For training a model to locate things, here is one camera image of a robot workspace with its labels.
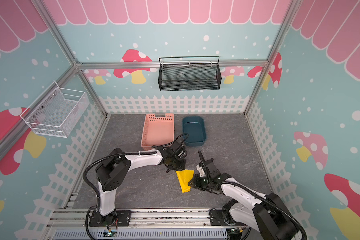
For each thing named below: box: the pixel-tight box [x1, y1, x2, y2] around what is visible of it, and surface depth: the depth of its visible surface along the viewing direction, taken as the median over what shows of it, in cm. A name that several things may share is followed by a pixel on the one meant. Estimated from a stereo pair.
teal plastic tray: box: [182, 116, 207, 147], surface depth 111 cm
